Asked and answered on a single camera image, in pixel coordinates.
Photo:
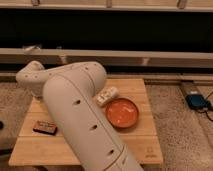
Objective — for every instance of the wooden table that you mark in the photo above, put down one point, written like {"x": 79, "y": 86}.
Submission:
{"x": 36, "y": 149}

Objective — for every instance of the blue device on floor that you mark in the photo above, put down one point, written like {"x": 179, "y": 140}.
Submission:
{"x": 196, "y": 101}

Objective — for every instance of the orange bowl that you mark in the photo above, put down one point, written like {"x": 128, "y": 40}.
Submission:
{"x": 122, "y": 113}

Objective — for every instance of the dark brown box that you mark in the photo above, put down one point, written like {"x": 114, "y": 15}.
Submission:
{"x": 45, "y": 128}

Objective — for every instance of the grey metal rail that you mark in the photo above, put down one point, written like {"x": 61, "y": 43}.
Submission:
{"x": 108, "y": 57}

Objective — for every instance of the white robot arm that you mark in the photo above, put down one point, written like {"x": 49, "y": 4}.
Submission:
{"x": 67, "y": 92}

